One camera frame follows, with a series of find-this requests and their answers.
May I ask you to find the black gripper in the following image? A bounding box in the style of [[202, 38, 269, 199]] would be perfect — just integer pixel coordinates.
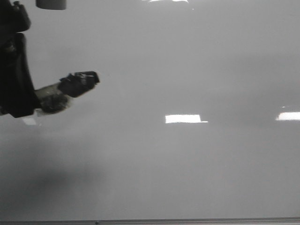
[[0, 0, 40, 118]]

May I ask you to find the white marker pen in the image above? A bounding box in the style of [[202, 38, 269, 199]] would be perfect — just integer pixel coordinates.
[[35, 71, 100, 109]]

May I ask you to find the white whiteboard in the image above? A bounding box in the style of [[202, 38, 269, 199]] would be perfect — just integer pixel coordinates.
[[0, 0, 300, 221]]

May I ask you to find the clear tape wrap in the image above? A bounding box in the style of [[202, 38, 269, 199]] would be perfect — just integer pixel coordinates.
[[34, 82, 73, 117]]

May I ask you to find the grey aluminium whiteboard frame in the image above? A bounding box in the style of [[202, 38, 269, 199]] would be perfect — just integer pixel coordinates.
[[0, 217, 300, 225]]

